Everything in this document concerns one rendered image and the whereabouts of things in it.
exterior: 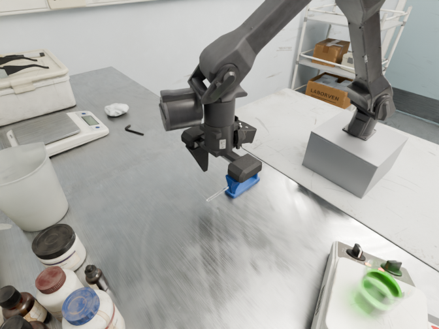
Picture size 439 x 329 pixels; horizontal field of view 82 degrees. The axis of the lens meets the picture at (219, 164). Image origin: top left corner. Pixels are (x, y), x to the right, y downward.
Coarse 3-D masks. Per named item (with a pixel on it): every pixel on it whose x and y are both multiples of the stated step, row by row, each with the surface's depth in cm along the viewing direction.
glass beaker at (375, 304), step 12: (372, 264) 34; (384, 264) 34; (396, 264) 33; (360, 276) 34; (396, 276) 33; (408, 276) 31; (360, 288) 33; (372, 288) 31; (408, 288) 31; (360, 300) 34; (372, 300) 32; (384, 300) 30; (396, 300) 30; (372, 312) 33; (384, 312) 32
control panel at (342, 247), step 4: (340, 244) 48; (344, 244) 49; (340, 248) 47; (344, 248) 47; (348, 248) 47; (352, 248) 48; (340, 252) 45; (344, 252) 45; (364, 252) 48; (340, 256) 44; (344, 256) 44; (348, 256) 44; (368, 256) 46; (372, 256) 47; (356, 260) 43; (360, 260) 44; (364, 264) 43
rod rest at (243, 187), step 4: (252, 176) 67; (256, 176) 66; (248, 180) 66; (252, 180) 66; (256, 180) 66; (240, 184) 65; (244, 184) 65; (248, 184) 65; (252, 184) 65; (240, 188) 64; (244, 188) 64; (248, 188) 65; (228, 192) 63; (236, 192) 63; (240, 192) 63; (232, 196) 62; (236, 196) 63
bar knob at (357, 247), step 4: (356, 244) 46; (356, 248) 45; (360, 248) 44; (348, 252) 45; (352, 252) 45; (356, 252) 44; (360, 252) 43; (352, 256) 44; (356, 256) 44; (360, 256) 44; (364, 256) 45; (364, 260) 44
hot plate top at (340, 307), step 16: (336, 272) 39; (352, 272) 39; (336, 288) 37; (416, 288) 37; (336, 304) 35; (352, 304) 35; (400, 304) 35; (416, 304) 35; (336, 320) 34; (352, 320) 34; (368, 320) 34; (384, 320) 34; (400, 320) 34; (416, 320) 34
